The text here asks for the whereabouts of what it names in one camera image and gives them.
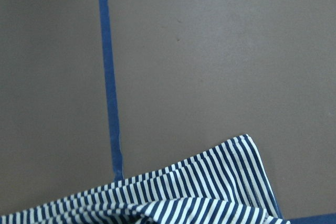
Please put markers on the navy white striped polo shirt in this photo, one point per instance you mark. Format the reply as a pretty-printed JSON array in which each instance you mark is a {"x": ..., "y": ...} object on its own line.
[{"x": 225, "y": 184}]

